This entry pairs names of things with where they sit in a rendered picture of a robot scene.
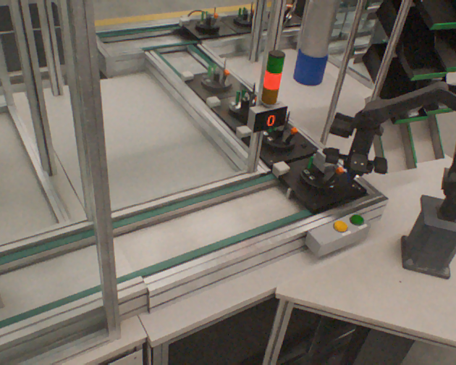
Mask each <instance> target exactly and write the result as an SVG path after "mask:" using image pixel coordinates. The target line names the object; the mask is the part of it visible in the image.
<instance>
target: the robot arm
mask: <svg viewBox="0 0 456 365"><path fill-rule="evenodd" d="M435 101H438V102H442V103H443V104H444V105H445V106H447V107H448V108H450V109H451V110H453V111H455V112H456V85H455V84H451V85H450V84H449V83H446V82H444V81H437V83H435V84H433V85H430V86H428V87H425V88H422V89H419V90H416V91H413V92H410V93H407V94H404V95H401V96H398V97H397V98H394V99H390V100H385V99H381V100H376V101H369V102H368V103H367V104H366V105H365V106H364V108H363V109H361V110H360V111H359V112H357V113H356V114H355V117H348V116H346V115H343V114H340V113H338V112H337V113H336V115H335V117H334V121H333V123H332V125H331V127H330V128H329V133H331V134H334V135H338V136H341V137H343V138H349V136H351V135H352V134H353V132H354V129H355V128H356V129H357V130H356V132H355V137H354V139H353V140H352V144H351V147H350V150H349V153H348V155H346V154H340V153H339V149H338V148H330V147H328V148H327V150H326V158H325V162H327V163H330V164H337V163H338V161H339V160H342V161H343V164H342V168H343V169H346V171H347V181H348V182H349V183H350V182H351V181H352V180H353V179H354V178H355V177H357V176H360V177H362V176H363V175H364V174H366V175H368V173H370V174H371V173H372V170H373V171H374V173H378V174H382V175H385V174H386V173H387V170H388V166H387V159H386V158H382V157H378V156H375V157H374V159H373V160H369V159H368V154H369V151H370V149H371V145H372V143H373V140H374V138H375V136H376V135H380V136H382V135H383V132H384V128H383V127H382V126H381V124H382V123H384V122H386V121H387V120H388V119H389V118H390V117H393V116H394V115H396V114H399V113H402V112H406V111H410V110H412V109H416V108H418V107H421V106H425V105H428V104H432V103H434V102H435ZM373 167H374V168H373ZM441 190H443V194H444V196H445V198H444V200H443V201H442V204H441V205H439V204H437V205H436V212H437V217H438V218H439V219H441V220H444V221H448V222H454V223H456V144H455V152H454V156H453V160H452V165H451V166H450V168H448V167H444V174H443V177H442V185H441Z"/></svg>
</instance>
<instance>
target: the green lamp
mask: <svg viewBox="0 0 456 365"><path fill-rule="evenodd" d="M284 60H285V57H283V59H275V58H272V56H270V55H269V54H268V59H267V63H266V71H267V72H268V73H271V74H274V75H278V74H281V73H282V72H283V67H284Z"/></svg>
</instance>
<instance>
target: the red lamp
mask: <svg viewBox="0 0 456 365"><path fill-rule="evenodd" d="M281 79H282V73H281V74H278V75H274V74H271V73H268V72H267V71H266V72H265V77H264V82H263V86H264V87H265V88H267V89H269V90H277V89H279V88H280V84H281Z"/></svg>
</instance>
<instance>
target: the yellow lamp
mask: <svg viewBox="0 0 456 365"><path fill-rule="evenodd" d="M278 95H279V89H277V90H269V89H267V88H265V87H264V86H263V91H262V96H261V100H262V102H264V103H266V104H274V103H276V102H277V99H278Z"/></svg>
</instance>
